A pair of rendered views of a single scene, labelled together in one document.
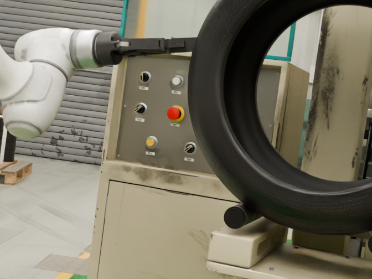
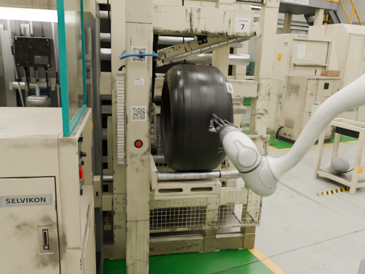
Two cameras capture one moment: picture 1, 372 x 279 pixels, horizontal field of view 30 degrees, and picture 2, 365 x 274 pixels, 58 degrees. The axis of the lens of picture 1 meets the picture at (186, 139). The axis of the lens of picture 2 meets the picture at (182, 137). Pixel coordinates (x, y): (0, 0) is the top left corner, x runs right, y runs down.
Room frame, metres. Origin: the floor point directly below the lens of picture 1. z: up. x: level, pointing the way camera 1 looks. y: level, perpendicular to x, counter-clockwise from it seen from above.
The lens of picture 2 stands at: (2.38, 1.21, 1.51)
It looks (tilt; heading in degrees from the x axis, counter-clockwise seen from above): 14 degrees down; 240
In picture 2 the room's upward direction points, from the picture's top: 2 degrees clockwise
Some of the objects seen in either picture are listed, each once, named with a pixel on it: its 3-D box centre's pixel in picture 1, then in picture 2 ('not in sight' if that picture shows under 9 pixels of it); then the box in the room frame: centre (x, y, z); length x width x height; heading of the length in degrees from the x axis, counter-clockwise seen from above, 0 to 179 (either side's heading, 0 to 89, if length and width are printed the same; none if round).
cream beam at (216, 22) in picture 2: not in sight; (199, 23); (1.27, -0.54, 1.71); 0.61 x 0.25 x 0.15; 161
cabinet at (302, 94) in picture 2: not in sight; (309, 109); (-2.81, -2.91, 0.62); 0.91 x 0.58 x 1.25; 176
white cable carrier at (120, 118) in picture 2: not in sight; (121, 117); (1.82, -0.37, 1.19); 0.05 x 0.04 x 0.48; 71
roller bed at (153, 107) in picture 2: not in sight; (139, 126); (1.57, -0.74, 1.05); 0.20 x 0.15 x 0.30; 161
